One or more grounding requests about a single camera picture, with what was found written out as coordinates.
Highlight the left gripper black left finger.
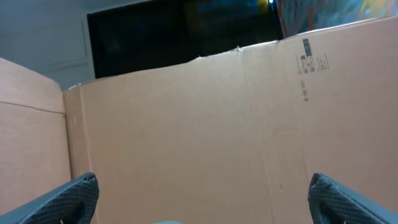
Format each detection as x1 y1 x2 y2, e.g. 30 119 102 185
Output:
1 172 100 224

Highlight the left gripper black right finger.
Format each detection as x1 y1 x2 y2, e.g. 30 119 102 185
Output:
307 173 397 224

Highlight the brown cardboard back panel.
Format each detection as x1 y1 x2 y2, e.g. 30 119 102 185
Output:
63 17 397 223

